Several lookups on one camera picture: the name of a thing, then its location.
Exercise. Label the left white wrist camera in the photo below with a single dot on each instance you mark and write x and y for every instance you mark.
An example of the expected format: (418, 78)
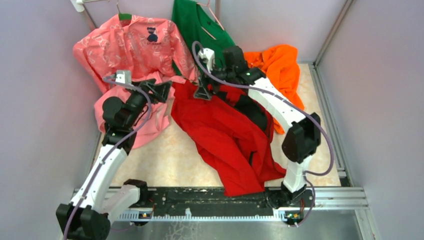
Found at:
(123, 77)

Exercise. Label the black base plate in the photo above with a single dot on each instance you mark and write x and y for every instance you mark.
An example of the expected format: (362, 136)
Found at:
(212, 202)

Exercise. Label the green clothes hanger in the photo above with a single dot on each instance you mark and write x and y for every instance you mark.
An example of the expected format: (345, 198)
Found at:
(121, 15)

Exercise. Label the pink clothes hanger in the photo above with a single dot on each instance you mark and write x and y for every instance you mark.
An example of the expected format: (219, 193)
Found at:
(214, 16)

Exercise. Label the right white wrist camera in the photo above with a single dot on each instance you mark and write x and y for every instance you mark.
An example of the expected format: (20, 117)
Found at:
(207, 56)

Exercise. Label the green shirt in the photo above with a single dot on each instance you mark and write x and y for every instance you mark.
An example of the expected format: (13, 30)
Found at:
(194, 24)

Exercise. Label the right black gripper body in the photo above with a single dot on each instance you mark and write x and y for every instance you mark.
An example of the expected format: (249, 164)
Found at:
(225, 74)

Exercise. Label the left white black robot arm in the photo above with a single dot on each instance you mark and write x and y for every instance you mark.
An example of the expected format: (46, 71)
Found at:
(89, 215)

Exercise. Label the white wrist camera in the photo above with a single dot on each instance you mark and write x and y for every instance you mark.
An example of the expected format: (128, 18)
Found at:
(123, 77)
(207, 56)

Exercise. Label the pink patterned bear jacket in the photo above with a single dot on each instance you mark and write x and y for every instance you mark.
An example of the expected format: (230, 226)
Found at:
(142, 45)

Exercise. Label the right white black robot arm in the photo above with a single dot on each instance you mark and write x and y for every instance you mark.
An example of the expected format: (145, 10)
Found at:
(302, 130)

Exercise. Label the metal corner post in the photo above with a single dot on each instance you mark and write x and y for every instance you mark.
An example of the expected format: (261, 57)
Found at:
(334, 29)

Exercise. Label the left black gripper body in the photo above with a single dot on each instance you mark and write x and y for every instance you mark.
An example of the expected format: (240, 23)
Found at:
(137, 101)

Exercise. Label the white toothed cable strip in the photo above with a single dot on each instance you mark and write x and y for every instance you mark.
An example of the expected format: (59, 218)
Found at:
(138, 216)

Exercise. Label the plain pink garment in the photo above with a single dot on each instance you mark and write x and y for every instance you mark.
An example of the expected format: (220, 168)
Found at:
(155, 123)

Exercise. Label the red jacket black lining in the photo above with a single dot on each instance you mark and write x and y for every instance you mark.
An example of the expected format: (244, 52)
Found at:
(232, 134)

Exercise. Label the white rail bracket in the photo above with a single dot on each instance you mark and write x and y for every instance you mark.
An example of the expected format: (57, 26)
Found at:
(79, 5)

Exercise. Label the orange garment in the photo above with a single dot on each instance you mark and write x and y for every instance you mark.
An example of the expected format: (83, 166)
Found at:
(279, 63)

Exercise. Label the aluminium frame rail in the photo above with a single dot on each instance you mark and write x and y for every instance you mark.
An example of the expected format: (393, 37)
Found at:
(328, 198)

